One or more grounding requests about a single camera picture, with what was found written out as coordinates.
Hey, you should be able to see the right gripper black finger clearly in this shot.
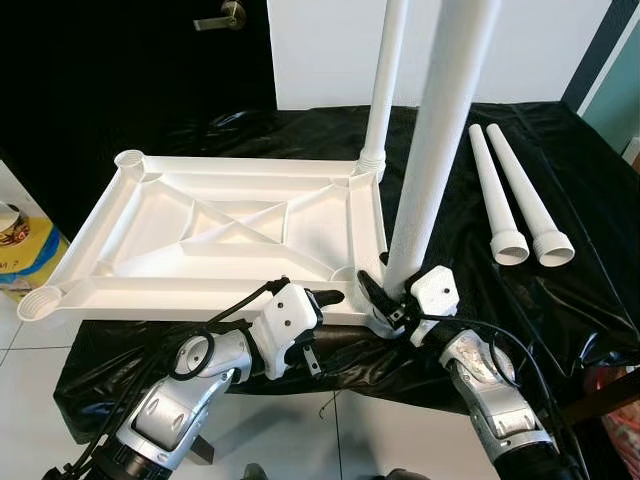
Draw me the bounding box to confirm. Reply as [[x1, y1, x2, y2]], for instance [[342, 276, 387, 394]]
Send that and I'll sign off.
[[356, 267, 403, 319]]

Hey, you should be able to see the white plastic table top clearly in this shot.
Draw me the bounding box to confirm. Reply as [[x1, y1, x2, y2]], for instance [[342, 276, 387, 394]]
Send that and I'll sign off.
[[17, 150, 401, 336]]

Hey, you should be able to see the white plastic table leg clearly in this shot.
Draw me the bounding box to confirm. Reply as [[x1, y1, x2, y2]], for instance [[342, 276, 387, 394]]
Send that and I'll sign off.
[[486, 123, 576, 268], [383, 0, 503, 291], [358, 0, 411, 173], [468, 123, 531, 267]]

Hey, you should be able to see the dark wooden table leg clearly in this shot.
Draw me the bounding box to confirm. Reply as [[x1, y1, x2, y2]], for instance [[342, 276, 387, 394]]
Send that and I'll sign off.
[[565, 372, 640, 426], [190, 432, 216, 464]]

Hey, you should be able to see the black plastic table cover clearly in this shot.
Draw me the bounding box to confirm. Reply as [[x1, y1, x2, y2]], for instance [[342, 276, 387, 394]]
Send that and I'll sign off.
[[52, 100, 640, 446]]

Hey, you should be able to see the red plastic bag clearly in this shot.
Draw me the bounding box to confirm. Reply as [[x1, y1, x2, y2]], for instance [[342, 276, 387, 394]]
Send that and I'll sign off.
[[590, 365, 640, 476]]

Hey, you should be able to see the yellow container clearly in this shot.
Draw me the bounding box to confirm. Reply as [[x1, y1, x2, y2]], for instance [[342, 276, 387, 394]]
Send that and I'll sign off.
[[0, 225, 71, 301]]

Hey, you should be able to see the black door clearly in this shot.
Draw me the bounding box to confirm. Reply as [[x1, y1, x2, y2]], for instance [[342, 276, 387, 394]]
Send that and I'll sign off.
[[0, 0, 279, 241]]

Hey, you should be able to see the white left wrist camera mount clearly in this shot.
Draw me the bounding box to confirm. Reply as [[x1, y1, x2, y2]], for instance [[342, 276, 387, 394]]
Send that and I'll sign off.
[[250, 282, 323, 381]]

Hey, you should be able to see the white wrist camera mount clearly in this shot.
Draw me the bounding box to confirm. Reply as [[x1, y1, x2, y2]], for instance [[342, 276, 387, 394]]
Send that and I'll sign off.
[[250, 282, 323, 381], [405, 265, 461, 349]]

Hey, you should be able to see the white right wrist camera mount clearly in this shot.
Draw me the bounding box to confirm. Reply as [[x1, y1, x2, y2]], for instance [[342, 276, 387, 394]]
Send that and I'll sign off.
[[405, 265, 461, 349]]

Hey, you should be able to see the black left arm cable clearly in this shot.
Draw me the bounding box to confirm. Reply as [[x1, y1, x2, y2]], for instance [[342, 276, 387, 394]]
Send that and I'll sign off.
[[45, 278, 286, 480]]

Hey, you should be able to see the metal door handle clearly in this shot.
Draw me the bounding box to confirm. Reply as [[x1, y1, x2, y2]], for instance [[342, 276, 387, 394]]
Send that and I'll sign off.
[[193, 0, 247, 32]]

